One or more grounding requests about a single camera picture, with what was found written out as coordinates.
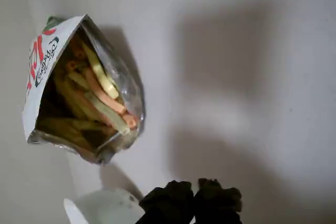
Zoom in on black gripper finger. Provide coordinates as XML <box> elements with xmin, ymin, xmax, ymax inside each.
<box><xmin>193</xmin><ymin>178</ymin><xmax>243</xmax><ymax>224</ymax></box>
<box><xmin>138</xmin><ymin>180</ymin><xmax>195</xmax><ymax>224</ymax></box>

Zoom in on white ceramic bowl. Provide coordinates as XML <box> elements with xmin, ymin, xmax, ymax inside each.
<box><xmin>64</xmin><ymin>188</ymin><xmax>145</xmax><ymax>224</ymax></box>

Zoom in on orange veggie straw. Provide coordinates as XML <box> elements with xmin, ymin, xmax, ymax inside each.
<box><xmin>121</xmin><ymin>113</ymin><xmax>138</xmax><ymax>131</ymax></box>
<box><xmin>66</xmin><ymin>60</ymin><xmax>79</xmax><ymax>74</ymax></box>
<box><xmin>83</xmin><ymin>67</ymin><xmax>127</xmax><ymax>115</ymax></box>
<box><xmin>72</xmin><ymin>37</ymin><xmax>86</xmax><ymax>61</ymax></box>

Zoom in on pale green veggie straw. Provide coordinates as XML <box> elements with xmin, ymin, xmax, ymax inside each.
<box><xmin>85</xmin><ymin>92</ymin><xmax>131</xmax><ymax>136</ymax></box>

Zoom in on yellow veggie straw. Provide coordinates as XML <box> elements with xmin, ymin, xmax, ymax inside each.
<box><xmin>82</xmin><ymin>42</ymin><xmax>120</xmax><ymax>100</ymax></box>

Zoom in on veggie straw packet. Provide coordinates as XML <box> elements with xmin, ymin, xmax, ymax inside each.
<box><xmin>22</xmin><ymin>14</ymin><xmax>146</xmax><ymax>166</ymax></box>

